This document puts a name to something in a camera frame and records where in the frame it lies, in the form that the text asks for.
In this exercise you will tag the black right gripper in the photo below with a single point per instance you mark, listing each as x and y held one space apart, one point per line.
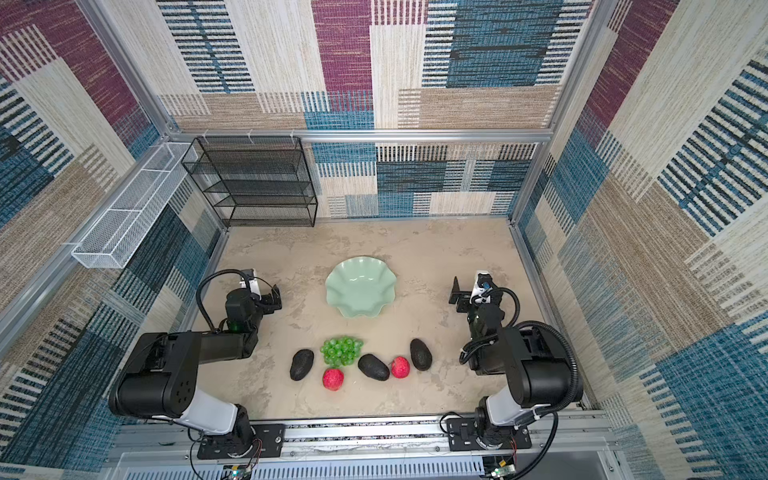
462 295

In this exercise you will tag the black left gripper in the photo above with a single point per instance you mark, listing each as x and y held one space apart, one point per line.
267 299

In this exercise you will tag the dark fake avocado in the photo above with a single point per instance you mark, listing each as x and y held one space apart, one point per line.
372 367
301 365
421 356

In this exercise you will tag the green fake grape bunch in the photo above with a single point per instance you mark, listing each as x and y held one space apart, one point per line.
341 351

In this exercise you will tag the red fake fruit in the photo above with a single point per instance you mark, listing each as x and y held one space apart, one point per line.
400 367
333 379

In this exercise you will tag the light green scalloped bowl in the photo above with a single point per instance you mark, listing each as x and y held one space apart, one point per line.
360 287

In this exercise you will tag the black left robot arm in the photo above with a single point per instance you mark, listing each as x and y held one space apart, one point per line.
159 378

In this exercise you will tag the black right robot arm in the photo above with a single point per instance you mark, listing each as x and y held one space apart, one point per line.
537 362

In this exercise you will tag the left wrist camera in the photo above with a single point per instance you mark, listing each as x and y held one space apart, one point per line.
250 282

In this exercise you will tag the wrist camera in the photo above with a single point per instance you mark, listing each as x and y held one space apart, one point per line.
250 282
482 286

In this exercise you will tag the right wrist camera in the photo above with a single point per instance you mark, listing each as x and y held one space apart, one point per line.
482 286

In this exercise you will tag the black wire shelf rack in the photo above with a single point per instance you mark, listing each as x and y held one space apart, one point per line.
262 181

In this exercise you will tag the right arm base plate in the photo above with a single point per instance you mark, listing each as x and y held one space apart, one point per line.
470 434

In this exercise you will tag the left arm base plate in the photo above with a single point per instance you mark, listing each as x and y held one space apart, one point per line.
259 440

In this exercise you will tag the white mesh wall basket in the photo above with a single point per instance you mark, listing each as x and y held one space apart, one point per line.
117 234

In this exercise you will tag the aluminium mounting rail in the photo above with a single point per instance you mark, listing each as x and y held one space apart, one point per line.
442 446

